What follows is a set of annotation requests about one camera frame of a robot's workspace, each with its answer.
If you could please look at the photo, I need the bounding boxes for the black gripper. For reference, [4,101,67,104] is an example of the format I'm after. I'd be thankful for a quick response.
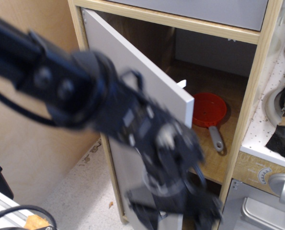
[125,178,222,230]

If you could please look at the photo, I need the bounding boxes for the silver fridge door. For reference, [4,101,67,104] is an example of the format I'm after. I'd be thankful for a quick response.
[82,9,194,230]

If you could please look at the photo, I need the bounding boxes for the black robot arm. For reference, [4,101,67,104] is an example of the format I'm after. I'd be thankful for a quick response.
[0,19,222,230]

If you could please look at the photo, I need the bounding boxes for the silver oven door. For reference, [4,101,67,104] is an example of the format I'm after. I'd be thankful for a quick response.
[218,179,285,230]

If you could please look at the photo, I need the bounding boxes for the silver oven knob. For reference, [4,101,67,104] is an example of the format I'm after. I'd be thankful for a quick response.
[268,173,285,205]

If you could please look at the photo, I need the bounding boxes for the red toy pan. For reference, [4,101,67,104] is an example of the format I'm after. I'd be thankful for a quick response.
[192,92,227,152]

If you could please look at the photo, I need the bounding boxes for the white speckled stove top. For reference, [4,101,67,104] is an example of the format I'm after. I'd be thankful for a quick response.
[240,31,285,167]

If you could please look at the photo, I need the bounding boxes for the orange tape piece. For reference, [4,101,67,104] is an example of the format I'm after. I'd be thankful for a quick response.
[24,215,50,230]

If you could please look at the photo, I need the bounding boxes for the wooden toy kitchen cabinet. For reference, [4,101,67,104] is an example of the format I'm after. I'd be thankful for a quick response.
[67,0,285,230]

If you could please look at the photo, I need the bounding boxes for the silver freezer door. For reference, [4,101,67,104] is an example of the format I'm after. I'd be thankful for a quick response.
[116,0,268,31]

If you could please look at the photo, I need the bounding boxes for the black braided cable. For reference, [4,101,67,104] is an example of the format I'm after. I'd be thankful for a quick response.
[0,204,58,230]

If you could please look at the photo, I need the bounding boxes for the aluminium rail frame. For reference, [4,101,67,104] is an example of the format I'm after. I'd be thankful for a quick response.
[0,192,34,229]

